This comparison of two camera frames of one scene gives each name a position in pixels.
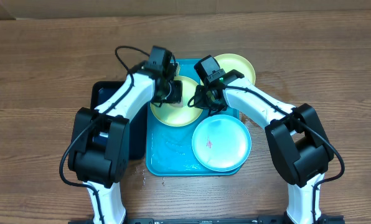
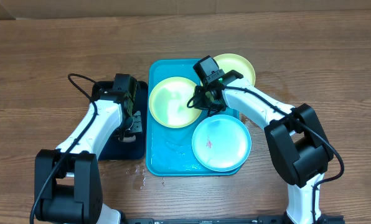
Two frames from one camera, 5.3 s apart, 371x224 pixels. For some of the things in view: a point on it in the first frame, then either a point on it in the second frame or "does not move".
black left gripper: x=178 y=95 to x=137 y=127
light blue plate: x=221 y=143 does not move
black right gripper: x=203 y=93 does not move
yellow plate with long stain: x=177 y=116 does not move
